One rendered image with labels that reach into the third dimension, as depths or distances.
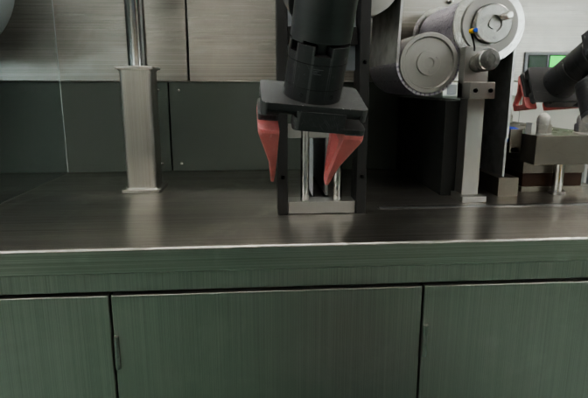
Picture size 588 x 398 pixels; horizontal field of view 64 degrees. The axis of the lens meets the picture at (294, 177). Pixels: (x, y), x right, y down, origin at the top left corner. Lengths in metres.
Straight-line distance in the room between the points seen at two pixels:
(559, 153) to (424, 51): 0.35
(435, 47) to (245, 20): 0.51
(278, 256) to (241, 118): 0.65
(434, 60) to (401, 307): 0.50
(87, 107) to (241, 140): 0.41
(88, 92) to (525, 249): 1.08
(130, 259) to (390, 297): 0.40
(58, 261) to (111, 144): 0.64
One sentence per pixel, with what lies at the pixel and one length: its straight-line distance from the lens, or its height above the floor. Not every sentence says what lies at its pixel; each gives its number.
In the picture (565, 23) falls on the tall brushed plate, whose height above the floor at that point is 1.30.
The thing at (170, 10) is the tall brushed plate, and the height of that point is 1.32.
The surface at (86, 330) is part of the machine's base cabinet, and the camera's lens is 0.83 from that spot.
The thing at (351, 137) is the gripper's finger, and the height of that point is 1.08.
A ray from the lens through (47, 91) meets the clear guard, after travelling 1.31.
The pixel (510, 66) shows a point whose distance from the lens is 1.10.
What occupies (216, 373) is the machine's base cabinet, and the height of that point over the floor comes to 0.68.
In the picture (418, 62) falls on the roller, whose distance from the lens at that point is 1.01.
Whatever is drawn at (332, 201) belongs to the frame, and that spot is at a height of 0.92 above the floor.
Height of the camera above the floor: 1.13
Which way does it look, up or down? 11 degrees down
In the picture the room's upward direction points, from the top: straight up
